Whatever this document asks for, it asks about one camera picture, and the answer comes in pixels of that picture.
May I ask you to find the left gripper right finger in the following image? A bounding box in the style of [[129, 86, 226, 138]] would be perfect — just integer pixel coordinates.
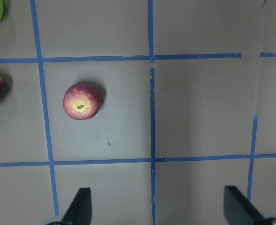
[[223, 186, 267, 225]]

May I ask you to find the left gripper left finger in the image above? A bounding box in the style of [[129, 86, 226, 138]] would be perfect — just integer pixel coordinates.
[[62, 187, 92, 225]]

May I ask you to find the red yellow apple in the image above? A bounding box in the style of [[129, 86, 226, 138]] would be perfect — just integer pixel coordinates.
[[63, 83, 103, 120]]

